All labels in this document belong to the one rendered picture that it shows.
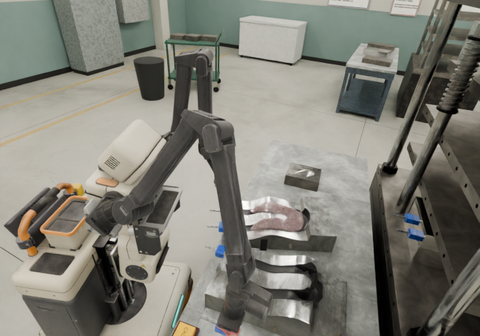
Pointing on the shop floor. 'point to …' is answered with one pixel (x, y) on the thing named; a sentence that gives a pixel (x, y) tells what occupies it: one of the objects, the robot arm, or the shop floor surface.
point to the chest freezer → (271, 38)
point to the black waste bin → (150, 77)
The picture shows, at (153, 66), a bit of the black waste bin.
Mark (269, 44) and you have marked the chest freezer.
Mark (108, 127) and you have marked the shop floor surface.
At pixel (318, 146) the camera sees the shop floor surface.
